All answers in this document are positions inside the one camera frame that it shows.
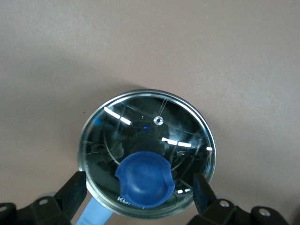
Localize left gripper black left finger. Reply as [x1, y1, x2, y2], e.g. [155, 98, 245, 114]
[0, 171, 88, 225]

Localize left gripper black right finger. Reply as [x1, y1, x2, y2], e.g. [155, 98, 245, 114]
[187, 172, 290, 225]

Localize glass lid with blue knob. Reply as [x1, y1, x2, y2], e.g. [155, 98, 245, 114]
[78, 88, 217, 220]

